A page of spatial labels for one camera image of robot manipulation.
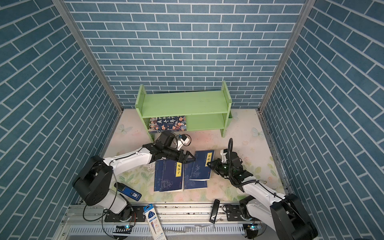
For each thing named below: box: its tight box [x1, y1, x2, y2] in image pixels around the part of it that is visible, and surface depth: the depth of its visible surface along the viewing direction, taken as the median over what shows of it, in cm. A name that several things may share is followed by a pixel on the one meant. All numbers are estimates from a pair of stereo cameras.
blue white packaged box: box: [143, 203, 167, 240], surface depth 71 cm
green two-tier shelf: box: [135, 81, 232, 143], surface depth 89 cm
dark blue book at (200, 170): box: [189, 150, 215, 180], surface depth 86 cm
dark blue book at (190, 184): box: [184, 162, 208, 189], surface depth 85 cm
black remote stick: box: [209, 199, 220, 224], surface depth 73 cm
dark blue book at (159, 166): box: [154, 159, 164, 192], surface depth 86 cm
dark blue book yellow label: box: [160, 160, 184, 192], surface depth 86 cm
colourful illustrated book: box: [148, 115, 187, 134], surface depth 94 cm
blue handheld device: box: [114, 182, 142, 201], surface depth 79 cm
